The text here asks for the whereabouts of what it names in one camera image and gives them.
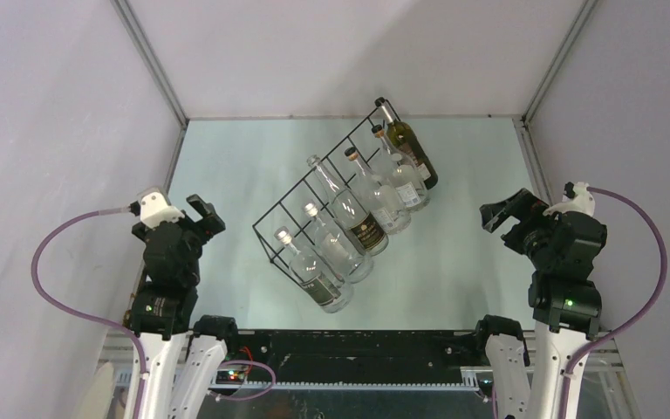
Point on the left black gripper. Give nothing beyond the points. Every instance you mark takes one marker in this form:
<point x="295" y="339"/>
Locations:
<point x="208" y="226"/>

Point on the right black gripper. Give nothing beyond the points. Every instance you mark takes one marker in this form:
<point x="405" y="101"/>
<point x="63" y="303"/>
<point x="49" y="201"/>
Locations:
<point x="523" y="204"/>

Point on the clear bottle black cork stopper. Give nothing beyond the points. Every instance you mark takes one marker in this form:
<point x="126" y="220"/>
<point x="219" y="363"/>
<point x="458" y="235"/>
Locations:
<point x="378" y="195"/>

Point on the clear bottle dark label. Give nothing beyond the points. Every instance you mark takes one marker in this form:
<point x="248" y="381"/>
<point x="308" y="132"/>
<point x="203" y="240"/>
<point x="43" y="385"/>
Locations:
<point x="314" y="275"/>

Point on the tall clear bottle black label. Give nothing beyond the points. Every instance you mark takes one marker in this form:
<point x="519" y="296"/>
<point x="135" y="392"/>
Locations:
<point x="351" y="214"/>

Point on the clear bottle silver cap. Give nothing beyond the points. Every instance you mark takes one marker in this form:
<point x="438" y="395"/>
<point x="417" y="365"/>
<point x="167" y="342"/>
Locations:
<point x="338" y="247"/>

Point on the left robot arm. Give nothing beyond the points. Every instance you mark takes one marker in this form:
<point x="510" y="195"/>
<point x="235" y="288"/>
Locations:
<point x="174" y="358"/>

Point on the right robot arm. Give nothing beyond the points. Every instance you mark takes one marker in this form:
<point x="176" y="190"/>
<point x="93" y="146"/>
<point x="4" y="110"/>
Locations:
<point x="561" y="241"/>

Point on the clear bottle brown stopper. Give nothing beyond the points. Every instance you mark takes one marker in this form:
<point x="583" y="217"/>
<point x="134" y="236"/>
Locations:
<point x="401" y="171"/>

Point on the dark green wine bottle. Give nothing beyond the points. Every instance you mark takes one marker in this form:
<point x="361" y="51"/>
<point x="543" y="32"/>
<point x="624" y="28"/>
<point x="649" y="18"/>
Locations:
<point x="404" y="138"/>

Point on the small circuit board left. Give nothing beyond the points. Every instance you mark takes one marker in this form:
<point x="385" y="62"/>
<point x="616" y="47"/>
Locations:
<point x="230" y="377"/>

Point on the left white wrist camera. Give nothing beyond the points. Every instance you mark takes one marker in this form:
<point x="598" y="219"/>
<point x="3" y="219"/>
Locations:
<point x="153" y="207"/>

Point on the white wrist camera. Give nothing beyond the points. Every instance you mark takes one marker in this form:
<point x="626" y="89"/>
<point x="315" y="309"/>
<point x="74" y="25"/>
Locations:
<point x="576" y="198"/>
<point x="153" y="207"/>

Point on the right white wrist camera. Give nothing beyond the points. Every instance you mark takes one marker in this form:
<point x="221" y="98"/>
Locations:
<point x="576" y="198"/>

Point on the black wire wine rack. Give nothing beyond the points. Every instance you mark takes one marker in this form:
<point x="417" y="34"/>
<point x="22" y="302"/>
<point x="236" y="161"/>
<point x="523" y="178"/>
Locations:
<point x="287" y="210"/>

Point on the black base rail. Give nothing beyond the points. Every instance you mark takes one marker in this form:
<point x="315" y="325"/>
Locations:
<point x="371" y="359"/>

